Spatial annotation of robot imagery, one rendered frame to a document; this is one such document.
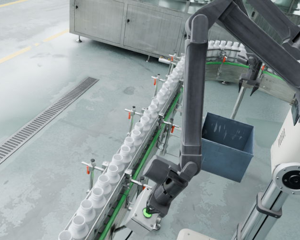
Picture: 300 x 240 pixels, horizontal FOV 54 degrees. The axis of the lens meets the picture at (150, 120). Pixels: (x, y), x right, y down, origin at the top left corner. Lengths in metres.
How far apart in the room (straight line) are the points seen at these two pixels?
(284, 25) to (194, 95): 0.62
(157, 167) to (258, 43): 0.43
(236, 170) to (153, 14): 3.24
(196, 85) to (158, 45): 3.88
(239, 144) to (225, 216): 0.80
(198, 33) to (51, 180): 2.08
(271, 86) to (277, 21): 1.50
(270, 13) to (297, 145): 0.52
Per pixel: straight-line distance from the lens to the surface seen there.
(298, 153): 1.18
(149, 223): 1.00
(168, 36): 4.58
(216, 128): 1.98
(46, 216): 2.39
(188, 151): 0.82
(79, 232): 0.93
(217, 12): 0.79
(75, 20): 5.15
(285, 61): 0.85
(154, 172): 0.83
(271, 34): 6.38
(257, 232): 1.56
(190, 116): 0.80
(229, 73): 2.73
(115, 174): 1.06
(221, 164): 1.75
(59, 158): 2.81
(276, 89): 2.75
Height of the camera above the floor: 1.90
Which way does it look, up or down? 34 degrees down
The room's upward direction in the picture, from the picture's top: 11 degrees clockwise
